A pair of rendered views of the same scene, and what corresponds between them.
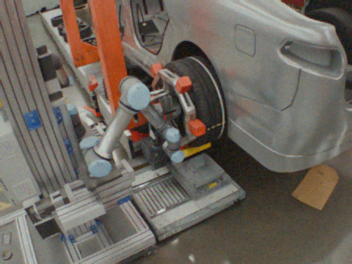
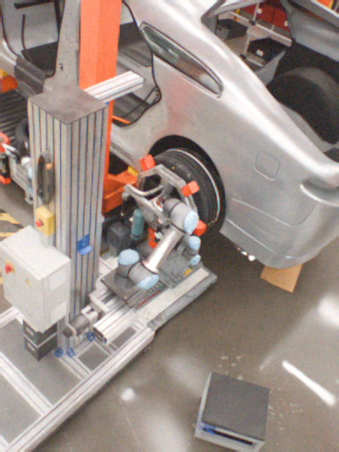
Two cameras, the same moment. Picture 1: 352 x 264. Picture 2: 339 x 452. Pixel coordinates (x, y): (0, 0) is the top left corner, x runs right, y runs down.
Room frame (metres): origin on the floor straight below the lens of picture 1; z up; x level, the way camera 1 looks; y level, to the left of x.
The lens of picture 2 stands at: (-0.39, 1.27, 3.17)
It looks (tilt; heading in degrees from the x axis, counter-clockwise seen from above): 43 degrees down; 331
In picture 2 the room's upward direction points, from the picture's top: 11 degrees clockwise
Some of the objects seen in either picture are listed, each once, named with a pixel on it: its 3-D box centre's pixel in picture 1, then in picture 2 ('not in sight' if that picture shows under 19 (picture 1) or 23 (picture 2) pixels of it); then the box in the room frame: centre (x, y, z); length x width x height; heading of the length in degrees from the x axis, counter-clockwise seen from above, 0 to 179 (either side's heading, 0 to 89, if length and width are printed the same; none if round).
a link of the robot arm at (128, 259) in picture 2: (91, 149); (128, 262); (1.36, 0.48, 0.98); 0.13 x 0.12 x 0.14; 23
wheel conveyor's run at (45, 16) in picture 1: (62, 24); not in sight; (8.76, 2.98, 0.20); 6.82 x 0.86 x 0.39; 25
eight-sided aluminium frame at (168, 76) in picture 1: (173, 108); (164, 203); (1.94, 0.00, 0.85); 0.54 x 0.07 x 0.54; 25
